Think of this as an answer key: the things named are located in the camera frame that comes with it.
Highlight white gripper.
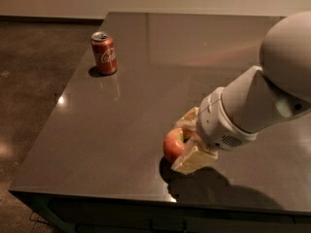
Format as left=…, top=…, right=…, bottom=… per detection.
left=171, top=87, right=258, bottom=175

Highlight red apple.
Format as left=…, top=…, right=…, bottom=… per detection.
left=163, top=127, right=198, bottom=164

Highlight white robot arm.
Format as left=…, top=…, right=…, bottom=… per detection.
left=172, top=12, right=311, bottom=175

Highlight red coke can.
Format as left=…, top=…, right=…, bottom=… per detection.
left=91, top=31, right=118, bottom=75

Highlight dark cabinet drawer handle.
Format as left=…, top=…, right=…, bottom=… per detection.
left=149, top=219, right=187, bottom=233

